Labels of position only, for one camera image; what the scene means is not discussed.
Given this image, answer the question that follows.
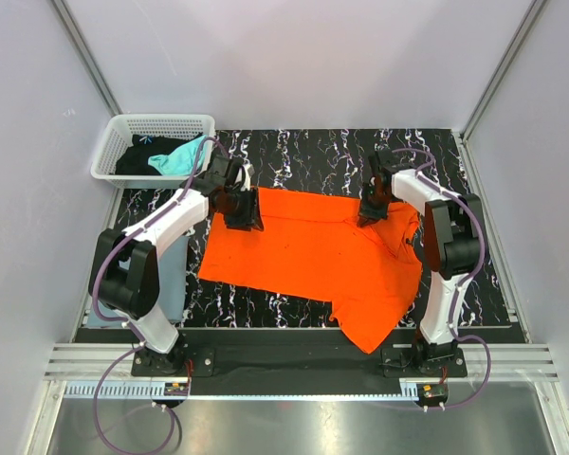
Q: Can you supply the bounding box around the orange t shirt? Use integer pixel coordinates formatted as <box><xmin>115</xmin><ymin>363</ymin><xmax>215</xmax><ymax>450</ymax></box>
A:
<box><xmin>199</xmin><ymin>188</ymin><xmax>422</xmax><ymax>354</ymax></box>

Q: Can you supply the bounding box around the white plastic laundry basket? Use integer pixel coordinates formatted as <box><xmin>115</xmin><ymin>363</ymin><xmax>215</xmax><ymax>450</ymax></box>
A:
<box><xmin>90</xmin><ymin>114</ymin><xmax>215</xmax><ymax>189</ymax></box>

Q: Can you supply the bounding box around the teal t shirt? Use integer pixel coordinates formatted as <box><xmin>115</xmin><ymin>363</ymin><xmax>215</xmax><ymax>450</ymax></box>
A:
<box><xmin>147</xmin><ymin>135</ymin><xmax>206</xmax><ymax>176</ymax></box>

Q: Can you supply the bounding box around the black t shirt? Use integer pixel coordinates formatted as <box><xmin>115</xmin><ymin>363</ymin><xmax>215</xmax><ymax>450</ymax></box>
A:
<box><xmin>115</xmin><ymin>134</ymin><xmax>202</xmax><ymax>176</ymax></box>

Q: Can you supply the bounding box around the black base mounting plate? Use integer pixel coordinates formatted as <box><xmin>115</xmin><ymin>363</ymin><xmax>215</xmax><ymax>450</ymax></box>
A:
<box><xmin>132</xmin><ymin>328</ymin><xmax>468</xmax><ymax>378</ymax></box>

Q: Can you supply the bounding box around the slotted cable duct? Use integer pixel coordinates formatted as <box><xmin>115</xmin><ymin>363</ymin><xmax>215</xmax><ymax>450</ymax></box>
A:
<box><xmin>64</xmin><ymin>377</ymin><xmax>435</xmax><ymax>402</ymax></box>

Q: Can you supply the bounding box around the folded grey-blue t shirt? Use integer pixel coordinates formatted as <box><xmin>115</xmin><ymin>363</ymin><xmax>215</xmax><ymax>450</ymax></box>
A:
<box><xmin>83</xmin><ymin>236</ymin><xmax>189</xmax><ymax>328</ymax></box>

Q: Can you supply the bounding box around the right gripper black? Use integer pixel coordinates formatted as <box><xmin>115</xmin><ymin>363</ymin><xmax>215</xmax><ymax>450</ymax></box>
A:
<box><xmin>358</xmin><ymin>183</ymin><xmax>393</xmax><ymax>228</ymax></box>

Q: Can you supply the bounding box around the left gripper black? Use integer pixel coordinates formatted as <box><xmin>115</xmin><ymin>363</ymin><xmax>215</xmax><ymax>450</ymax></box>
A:
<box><xmin>219</xmin><ymin>186</ymin><xmax>263</xmax><ymax>232</ymax></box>

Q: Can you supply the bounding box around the aluminium frame rail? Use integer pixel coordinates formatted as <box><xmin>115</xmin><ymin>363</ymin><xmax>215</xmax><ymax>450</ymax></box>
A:
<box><xmin>46</xmin><ymin>343</ymin><xmax>559</xmax><ymax>382</ymax></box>

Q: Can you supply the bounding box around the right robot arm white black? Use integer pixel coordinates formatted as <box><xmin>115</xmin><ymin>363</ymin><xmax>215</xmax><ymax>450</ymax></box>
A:
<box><xmin>357</xmin><ymin>151</ymin><xmax>487</xmax><ymax>376</ymax></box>

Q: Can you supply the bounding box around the right corner aluminium post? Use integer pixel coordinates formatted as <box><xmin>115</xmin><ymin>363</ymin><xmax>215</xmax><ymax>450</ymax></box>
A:
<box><xmin>459</xmin><ymin>0</ymin><xmax>549</xmax><ymax>143</ymax></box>

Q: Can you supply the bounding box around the left corner aluminium post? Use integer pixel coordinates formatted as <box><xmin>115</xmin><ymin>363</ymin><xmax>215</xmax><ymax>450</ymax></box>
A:
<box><xmin>47</xmin><ymin>0</ymin><xmax>122</xmax><ymax>116</ymax></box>

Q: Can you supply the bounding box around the corner aluminium post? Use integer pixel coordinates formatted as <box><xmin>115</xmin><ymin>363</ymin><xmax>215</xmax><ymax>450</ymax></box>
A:
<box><xmin>47</xmin><ymin>0</ymin><xmax>122</xmax><ymax>116</ymax></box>
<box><xmin>459</xmin><ymin>0</ymin><xmax>549</xmax><ymax>143</ymax></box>

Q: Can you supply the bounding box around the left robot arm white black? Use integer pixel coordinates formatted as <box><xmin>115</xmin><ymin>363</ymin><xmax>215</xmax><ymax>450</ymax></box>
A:
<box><xmin>88</xmin><ymin>155</ymin><xmax>264</xmax><ymax>375</ymax></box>

